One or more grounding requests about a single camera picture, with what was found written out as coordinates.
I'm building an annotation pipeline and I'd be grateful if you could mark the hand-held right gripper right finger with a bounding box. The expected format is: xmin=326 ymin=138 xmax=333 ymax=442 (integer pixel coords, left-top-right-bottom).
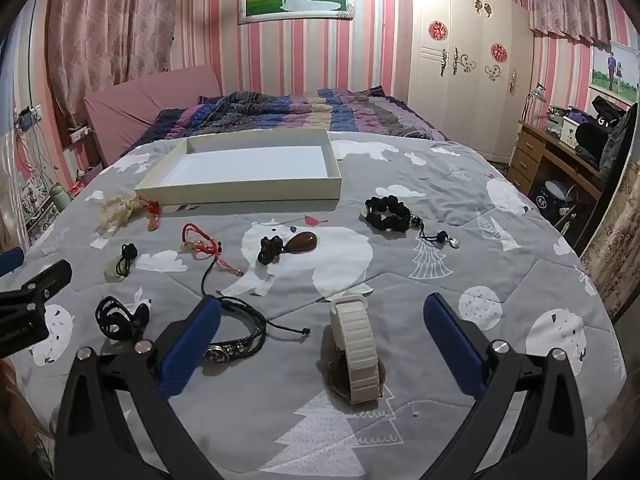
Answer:
xmin=420 ymin=292 xmax=588 ymax=480

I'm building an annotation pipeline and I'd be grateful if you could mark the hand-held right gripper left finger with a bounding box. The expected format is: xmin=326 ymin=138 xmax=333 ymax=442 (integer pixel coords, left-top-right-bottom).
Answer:
xmin=54 ymin=296 xmax=226 ymax=480

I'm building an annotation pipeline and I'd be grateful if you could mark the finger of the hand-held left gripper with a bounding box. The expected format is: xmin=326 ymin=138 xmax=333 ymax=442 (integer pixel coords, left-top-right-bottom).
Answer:
xmin=0 ymin=259 xmax=73 ymax=307
xmin=0 ymin=247 xmax=25 ymax=277

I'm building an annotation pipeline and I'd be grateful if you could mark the black cord ring charm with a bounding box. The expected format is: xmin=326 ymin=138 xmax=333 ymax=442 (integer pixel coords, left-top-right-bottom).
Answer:
xmin=200 ymin=255 xmax=311 ymax=365

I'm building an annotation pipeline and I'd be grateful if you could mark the green jade pendant black cord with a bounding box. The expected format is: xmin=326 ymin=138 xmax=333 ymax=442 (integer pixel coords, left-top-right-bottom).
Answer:
xmin=104 ymin=243 xmax=138 ymax=279

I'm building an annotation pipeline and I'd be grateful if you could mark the black knotted cord bracelet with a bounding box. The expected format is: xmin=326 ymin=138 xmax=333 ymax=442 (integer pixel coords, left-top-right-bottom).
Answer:
xmin=95 ymin=296 xmax=151 ymax=341

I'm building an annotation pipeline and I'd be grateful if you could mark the red cord bracelet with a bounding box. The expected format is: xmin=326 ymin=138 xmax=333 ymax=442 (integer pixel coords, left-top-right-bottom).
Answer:
xmin=181 ymin=223 xmax=244 ymax=277

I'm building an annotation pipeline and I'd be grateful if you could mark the white band wristwatch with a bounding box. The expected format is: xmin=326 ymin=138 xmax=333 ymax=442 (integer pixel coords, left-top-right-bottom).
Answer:
xmin=326 ymin=297 xmax=388 ymax=405

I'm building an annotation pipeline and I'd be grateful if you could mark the cream braided hair scrunchie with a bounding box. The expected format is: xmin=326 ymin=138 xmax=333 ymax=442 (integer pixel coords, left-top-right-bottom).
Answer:
xmin=97 ymin=194 xmax=146 ymax=233

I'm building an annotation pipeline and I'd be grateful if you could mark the orange gourd pendant red cord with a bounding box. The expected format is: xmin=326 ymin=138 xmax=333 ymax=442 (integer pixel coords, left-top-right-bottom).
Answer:
xmin=140 ymin=197 xmax=163 ymax=232

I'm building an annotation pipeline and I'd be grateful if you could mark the white cardboard tray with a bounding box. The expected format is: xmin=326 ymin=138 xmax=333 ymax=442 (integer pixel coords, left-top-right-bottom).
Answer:
xmin=135 ymin=128 xmax=343 ymax=206

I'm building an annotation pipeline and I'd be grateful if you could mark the grey animal print bedsheet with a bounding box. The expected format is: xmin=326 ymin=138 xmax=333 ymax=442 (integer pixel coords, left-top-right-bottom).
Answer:
xmin=10 ymin=132 xmax=628 ymax=480

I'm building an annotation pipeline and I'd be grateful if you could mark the brown pendant black knot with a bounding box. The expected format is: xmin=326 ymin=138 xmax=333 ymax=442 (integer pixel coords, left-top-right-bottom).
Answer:
xmin=257 ymin=231 xmax=319 ymax=266

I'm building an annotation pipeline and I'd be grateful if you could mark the wooden desk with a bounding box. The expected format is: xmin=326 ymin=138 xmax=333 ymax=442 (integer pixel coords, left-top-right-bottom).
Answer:
xmin=507 ymin=120 xmax=606 ymax=251

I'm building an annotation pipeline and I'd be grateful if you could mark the pink folded mattress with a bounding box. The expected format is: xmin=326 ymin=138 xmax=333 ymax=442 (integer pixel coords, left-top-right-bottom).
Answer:
xmin=82 ymin=64 xmax=223 ymax=168

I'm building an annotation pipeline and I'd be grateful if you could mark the white box on desk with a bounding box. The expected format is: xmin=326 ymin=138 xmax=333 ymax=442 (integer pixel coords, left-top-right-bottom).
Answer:
xmin=559 ymin=116 xmax=583 ymax=147

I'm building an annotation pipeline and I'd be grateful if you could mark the pink patterned curtain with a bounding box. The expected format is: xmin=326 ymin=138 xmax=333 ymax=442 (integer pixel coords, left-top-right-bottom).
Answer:
xmin=45 ymin=0 xmax=176 ymax=131

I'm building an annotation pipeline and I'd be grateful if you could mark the striped purple blue quilt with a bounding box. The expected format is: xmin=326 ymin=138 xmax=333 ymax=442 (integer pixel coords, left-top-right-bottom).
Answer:
xmin=120 ymin=87 xmax=448 ymax=158

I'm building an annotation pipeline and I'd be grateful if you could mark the white wardrobe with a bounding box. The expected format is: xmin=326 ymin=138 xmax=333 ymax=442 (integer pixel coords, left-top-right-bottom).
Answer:
xmin=406 ymin=0 xmax=533 ymax=163

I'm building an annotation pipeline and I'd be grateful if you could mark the dark jacket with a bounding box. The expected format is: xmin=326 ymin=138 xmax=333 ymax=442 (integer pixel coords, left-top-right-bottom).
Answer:
xmin=597 ymin=102 xmax=640 ymax=186

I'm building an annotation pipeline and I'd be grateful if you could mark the short pink curtain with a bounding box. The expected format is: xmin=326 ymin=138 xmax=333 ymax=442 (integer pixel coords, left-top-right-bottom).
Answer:
xmin=527 ymin=0 xmax=613 ymax=46

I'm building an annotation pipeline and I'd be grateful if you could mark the black bead bracelet with tassel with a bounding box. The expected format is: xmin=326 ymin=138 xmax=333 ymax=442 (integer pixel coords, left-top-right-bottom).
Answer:
xmin=364 ymin=196 xmax=461 ymax=251

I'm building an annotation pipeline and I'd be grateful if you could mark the wall poster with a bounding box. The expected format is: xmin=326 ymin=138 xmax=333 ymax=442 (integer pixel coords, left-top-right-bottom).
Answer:
xmin=590 ymin=40 xmax=640 ymax=106

